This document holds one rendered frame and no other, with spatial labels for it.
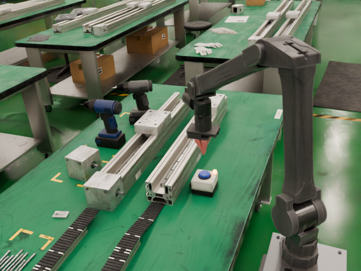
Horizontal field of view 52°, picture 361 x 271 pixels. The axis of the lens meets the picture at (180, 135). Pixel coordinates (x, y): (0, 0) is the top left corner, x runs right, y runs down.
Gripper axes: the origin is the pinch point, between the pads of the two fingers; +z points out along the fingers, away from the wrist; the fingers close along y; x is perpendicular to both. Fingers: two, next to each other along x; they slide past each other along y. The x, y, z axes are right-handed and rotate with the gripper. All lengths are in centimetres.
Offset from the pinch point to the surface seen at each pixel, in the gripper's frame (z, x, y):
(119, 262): 12.8, 43.0, 12.1
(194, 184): 11.7, 4.2, 2.7
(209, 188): 12.2, 4.2, -3.1
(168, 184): 7.7, 11.7, 9.3
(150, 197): 15.8, 10.2, 17.3
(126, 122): 17, -43, 55
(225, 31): 16, -233, 50
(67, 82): 74, -219, 227
